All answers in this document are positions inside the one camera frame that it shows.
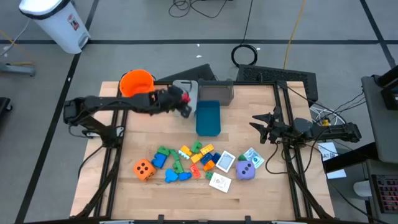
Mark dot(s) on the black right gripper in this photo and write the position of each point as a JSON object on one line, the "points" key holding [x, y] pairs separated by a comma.
{"points": [[281, 132]]}

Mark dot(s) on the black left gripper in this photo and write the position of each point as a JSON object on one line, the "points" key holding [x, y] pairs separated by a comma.
{"points": [[169, 99]]}

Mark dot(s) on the red toy block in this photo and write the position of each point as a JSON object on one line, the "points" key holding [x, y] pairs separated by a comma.
{"points": [[186, 98]]}

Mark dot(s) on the light grey plastic bin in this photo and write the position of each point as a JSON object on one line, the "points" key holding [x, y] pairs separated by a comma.
{"points": [[192, 87]]}

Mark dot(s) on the teal and white card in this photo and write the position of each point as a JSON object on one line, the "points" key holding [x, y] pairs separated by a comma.
{"points": [[254, 157]]}

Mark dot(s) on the yellow orange toy brick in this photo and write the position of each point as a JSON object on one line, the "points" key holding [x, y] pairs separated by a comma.
{"points": [[186, 150]]}

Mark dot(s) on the white teal toy brick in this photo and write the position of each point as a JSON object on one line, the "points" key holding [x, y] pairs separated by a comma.
{"points": [[183, 155]]}

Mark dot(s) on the long green toy brick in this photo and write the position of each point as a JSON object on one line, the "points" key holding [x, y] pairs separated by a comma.
{"points": [[175, 155]]}

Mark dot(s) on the large blue hollow block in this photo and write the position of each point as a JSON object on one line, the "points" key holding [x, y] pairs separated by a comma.
{"points": [[159, 160]]}

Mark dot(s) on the orange toy block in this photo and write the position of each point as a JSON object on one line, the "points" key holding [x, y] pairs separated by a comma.
{"points": [[209, 165]]}

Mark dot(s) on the red orange toy brick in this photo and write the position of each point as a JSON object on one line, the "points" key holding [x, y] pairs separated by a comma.
{"points": [[195, 171]]}

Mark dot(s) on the blue toy block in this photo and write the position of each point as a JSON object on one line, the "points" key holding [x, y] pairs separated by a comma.
{"points": [[185, 176]]}

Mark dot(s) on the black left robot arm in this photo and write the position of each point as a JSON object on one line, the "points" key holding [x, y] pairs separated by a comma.
{"points": [[102, 101]]}

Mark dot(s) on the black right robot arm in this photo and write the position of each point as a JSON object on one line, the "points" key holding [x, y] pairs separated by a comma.
{"points": [[342, 130]]}

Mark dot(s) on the teal plastic tray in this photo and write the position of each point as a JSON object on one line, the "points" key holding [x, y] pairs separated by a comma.
{"points": [[208, 118]]}

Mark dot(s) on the black wedge panel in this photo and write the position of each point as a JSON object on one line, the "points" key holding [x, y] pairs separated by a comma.
{"points": [[192, 74]]}

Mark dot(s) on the dark grey translucent bin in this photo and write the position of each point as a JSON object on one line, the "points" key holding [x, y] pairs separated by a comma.
{"points": [[216, 93]]}

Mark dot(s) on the small green toy block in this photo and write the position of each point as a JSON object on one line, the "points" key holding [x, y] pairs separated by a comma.
{"points": [[242, 158]]}

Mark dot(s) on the black perforated metal case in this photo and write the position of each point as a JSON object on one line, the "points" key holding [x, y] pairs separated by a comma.
{"points": [[276, 77]]}

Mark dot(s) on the orange pumpkin face bucket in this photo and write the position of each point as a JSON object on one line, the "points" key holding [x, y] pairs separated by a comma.
{"points": [[136, 82]]}

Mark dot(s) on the purple foam die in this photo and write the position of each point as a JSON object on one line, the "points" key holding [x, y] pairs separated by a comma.
{"points": [[245, 174]]}

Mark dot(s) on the blue and white card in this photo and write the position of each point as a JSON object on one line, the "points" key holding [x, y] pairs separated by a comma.
{"points": [[226, 161]]}

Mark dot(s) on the yellow connector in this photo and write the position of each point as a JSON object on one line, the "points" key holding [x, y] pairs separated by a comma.
{"points": [[325, 122]]}

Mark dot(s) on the white printed paper label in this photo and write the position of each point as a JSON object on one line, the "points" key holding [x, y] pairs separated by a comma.
{"points": [[328, 151]]}

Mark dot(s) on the white card with print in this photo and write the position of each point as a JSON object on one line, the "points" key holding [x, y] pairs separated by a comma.
{"points": [[220, 182]]}

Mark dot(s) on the small green toy brick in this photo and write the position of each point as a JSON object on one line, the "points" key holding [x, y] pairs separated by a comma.
{"points": [[209, 175]]}

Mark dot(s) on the orange foam die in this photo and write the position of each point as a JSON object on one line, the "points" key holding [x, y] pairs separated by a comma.
{"points": [[147, 174]]}

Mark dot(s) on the white paper sheet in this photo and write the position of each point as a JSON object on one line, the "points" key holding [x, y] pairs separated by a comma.
{"points": [[336, 174]]}

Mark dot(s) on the black desk bar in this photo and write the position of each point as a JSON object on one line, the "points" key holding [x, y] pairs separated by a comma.
{"points": [[348, 158]]}

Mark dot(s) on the white rounded object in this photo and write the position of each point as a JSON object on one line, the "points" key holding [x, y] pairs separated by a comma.
{"points": [[362, 188]]}

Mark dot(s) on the grey side desk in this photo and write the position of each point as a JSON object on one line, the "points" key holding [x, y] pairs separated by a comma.
{"points": [[382, 130]]}

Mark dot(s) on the black box on desk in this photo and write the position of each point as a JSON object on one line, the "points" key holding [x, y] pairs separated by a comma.
{"points": [[390, 90]]}

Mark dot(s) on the backlit keyboard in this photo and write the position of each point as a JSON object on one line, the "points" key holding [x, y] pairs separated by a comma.
{"points": [[387, 193]]}

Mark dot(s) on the white pedal trash can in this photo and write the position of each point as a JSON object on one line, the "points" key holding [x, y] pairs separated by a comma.
{"points": [[46, 25]]}

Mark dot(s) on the grey stand foot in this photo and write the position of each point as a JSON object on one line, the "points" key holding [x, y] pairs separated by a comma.
{"points": [[18, 69]]}

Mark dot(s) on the black floor object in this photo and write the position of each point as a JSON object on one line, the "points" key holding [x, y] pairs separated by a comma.
{"points": [[4, 107]]}

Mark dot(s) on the black frame clamp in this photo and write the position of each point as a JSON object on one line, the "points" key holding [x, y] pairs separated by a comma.
{"points": [[247, 218], [160, 217]]}

